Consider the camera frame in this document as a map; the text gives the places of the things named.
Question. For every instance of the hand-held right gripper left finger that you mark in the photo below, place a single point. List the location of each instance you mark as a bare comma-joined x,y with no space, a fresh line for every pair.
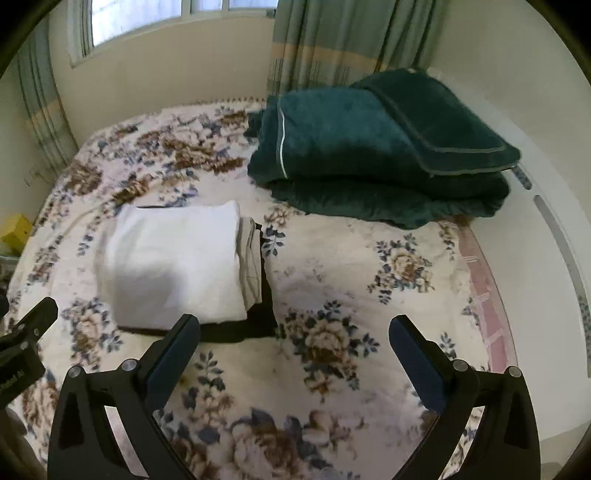
171,364

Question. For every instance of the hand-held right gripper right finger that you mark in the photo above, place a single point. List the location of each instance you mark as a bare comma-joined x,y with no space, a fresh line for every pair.
418,364

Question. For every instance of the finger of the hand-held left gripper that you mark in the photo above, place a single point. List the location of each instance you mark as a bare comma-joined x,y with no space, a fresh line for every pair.
34,321

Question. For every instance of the white t-shirt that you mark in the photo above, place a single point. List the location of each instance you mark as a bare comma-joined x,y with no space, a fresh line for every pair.
171,263

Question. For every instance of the dark folded clothes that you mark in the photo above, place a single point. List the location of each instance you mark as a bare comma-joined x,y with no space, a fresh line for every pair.
258,323

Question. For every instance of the yellow box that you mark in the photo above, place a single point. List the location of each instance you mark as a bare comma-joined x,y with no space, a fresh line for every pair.
16,230

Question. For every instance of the pink checked under sheet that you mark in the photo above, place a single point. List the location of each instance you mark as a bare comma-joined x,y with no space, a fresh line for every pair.
489,295

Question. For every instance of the floral bed sheet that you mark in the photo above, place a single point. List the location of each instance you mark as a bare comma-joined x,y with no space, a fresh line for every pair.
337,300

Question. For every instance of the beige folded shirt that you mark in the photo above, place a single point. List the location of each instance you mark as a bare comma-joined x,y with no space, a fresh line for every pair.
249,263

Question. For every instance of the white curved headboard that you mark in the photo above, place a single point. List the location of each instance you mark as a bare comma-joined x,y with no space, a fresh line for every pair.
545,230

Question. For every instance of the narrow green striped curtain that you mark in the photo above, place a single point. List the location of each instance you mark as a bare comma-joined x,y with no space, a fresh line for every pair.
44,106

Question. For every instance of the dark green quilt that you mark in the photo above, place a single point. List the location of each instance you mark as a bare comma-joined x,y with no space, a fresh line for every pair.
341,147

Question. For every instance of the dark green pillow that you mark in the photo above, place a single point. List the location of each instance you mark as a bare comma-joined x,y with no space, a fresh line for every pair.
434,120

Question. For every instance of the window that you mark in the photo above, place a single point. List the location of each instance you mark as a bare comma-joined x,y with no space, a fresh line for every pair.
152,21

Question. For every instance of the wide green striped curtain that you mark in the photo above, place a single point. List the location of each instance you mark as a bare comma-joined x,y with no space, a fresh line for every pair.
351,41

